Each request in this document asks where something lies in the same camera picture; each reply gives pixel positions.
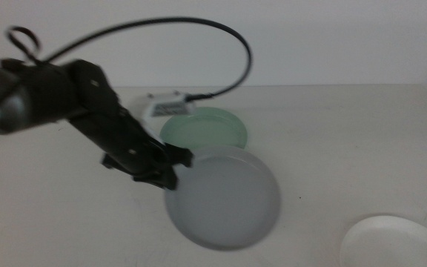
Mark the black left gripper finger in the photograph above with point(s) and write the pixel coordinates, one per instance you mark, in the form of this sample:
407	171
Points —
161	180
180	156

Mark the pale green shallow bowl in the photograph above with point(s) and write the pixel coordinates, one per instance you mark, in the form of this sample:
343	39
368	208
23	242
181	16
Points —
206	130

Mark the grey shallow bowl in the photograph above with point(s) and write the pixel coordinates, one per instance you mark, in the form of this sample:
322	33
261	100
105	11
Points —
228	200

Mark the white shallow bowl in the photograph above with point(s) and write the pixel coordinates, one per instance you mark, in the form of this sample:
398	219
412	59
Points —
387	244

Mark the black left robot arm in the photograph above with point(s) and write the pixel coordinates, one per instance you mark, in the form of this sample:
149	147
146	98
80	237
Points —
43	92

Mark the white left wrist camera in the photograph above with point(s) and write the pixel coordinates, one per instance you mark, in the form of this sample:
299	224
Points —
161	105

